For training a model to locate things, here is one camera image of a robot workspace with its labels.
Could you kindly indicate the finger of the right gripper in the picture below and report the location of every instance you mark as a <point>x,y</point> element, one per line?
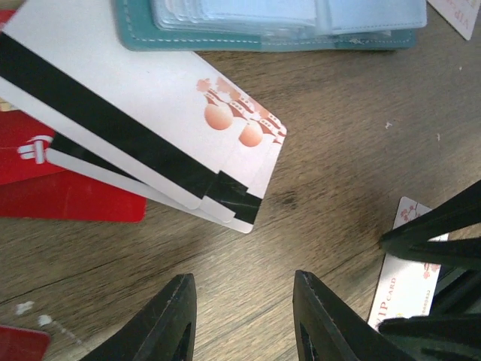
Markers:
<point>447,337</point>
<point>415,240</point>

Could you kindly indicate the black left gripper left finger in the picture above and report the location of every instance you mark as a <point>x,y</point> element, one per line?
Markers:
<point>164,329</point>

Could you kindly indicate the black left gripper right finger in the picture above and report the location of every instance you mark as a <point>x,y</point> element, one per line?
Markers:
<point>326,328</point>

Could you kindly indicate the white striped sunset card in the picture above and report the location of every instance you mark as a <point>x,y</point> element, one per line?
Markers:
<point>168,118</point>

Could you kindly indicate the teal card holder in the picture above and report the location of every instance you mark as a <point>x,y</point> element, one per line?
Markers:
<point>268,26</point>

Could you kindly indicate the white blossom card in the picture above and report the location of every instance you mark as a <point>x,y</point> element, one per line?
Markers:
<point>405,289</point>

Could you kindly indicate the red VIP card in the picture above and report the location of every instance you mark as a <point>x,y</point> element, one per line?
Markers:
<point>19,344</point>

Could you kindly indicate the red card white logo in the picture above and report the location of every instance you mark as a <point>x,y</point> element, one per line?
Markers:
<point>31,187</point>

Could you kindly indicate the white VIP sunset card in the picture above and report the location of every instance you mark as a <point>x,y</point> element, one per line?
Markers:
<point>460,14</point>

